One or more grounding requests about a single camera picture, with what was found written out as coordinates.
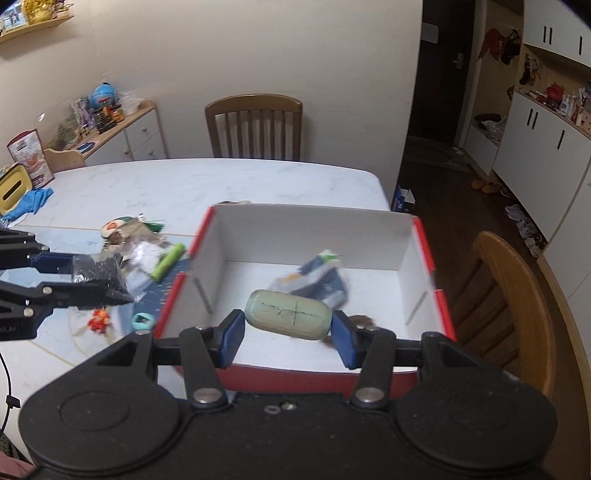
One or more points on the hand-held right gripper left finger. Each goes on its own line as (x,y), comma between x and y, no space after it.
(234,336)

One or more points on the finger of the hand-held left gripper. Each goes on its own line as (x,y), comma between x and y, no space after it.
(51,263)
(55,295)

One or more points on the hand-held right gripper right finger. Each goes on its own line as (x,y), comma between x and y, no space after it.
(344,344)

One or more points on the black snack packet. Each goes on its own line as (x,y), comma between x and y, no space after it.
(99,274)

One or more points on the grey-green oval soap bar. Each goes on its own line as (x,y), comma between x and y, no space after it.
(288,318)

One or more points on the blue white snack packet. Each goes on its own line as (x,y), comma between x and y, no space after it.
(318,281)

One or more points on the brown cartoon snack packet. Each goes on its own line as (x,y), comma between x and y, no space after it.
(134,235)

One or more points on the red cardboard box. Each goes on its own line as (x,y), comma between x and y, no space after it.
(304,258)

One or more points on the green tube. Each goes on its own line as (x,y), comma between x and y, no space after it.
(167,264)

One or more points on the orange toy figurine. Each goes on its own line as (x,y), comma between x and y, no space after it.
(99,321)

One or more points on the blue cloth glove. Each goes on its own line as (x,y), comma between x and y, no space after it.
(28,201)

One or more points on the round green white packet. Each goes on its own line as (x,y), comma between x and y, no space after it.
(112,227)

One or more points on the yellow tissue box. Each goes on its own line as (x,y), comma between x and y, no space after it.
(14,185)

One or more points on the white silver packet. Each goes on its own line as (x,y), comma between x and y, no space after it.
(144,258)

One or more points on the red printed carton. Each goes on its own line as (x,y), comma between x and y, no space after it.
(30,157)

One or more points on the white wooden sideboard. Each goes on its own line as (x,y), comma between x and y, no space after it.
(127,138)

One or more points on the blue box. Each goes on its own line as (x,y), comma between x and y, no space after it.
(404,197)

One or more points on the wooden round-back chair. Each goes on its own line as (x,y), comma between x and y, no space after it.
(512,309)

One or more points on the blue globe toy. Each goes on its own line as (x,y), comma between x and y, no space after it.
(104,94)

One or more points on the wooden slat-back chair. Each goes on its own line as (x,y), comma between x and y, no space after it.
(254,127)

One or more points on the yellow slippers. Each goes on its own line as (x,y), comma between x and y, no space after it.
(485,184)

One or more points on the row of white shoes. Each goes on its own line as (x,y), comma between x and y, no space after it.
(526,226)

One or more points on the white lower cabinet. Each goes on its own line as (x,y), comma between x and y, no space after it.
(542,147)

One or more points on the dark door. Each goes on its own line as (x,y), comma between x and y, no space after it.
(438,69)

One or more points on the red hanging bag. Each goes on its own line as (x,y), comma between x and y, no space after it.
(491,42)

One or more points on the dark hanging bag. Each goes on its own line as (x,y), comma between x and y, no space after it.
(510,45)

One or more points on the wooden wall shelf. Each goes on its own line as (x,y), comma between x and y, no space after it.
(34,23)

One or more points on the white upper wall cabinet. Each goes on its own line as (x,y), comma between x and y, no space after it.
(556,27)

